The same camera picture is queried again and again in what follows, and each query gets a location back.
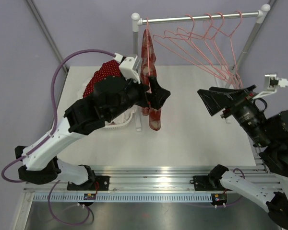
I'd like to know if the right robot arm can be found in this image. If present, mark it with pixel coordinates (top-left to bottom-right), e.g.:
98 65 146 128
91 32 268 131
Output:
197 85 288 230

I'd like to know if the white metal clothes rack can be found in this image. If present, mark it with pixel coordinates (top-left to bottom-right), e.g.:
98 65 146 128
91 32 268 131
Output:
130 4 271 132

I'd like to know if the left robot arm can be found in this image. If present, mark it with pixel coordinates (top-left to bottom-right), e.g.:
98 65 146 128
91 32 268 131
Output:
15 76 170 190

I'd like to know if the red plaid skirt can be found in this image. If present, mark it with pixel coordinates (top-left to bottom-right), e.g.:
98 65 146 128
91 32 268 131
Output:
140 36 161 131

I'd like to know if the white skirt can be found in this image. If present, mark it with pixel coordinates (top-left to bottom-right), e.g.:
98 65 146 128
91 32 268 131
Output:
79 81 136 125

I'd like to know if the red polka dot skirt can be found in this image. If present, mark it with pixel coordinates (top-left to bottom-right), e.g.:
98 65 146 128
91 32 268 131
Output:
83 60 120 98

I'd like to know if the pink hanger of plaid skirt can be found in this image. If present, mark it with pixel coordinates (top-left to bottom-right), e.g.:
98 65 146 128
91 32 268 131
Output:
141 23 151 93

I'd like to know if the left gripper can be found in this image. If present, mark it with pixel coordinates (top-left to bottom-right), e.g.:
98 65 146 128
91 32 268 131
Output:
107 72 170 121

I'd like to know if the white slotted cable duct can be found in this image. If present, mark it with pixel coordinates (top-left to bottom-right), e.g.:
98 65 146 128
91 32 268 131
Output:
33 193 212 203

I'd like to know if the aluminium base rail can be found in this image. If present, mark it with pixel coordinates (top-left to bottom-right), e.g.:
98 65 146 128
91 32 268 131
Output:
24 165 281 194

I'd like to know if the white plastic basket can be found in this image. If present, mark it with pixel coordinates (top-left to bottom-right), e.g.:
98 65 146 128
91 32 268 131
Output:
81 79 138 131

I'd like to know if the pink hanger of white skirt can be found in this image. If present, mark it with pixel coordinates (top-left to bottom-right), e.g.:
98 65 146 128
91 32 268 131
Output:
164 13 231 80

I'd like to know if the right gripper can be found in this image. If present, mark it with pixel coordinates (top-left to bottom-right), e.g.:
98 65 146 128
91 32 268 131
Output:
197 84 271 146

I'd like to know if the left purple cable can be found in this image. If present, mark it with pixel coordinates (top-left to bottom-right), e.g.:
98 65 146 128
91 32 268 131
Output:
1 49 117 225

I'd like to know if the pink hanger of floral skirt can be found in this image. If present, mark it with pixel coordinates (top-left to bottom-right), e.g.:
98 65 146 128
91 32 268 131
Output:
203 11 243 88

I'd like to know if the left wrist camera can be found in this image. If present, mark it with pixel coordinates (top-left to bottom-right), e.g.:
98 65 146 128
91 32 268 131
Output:
114 53 142 84

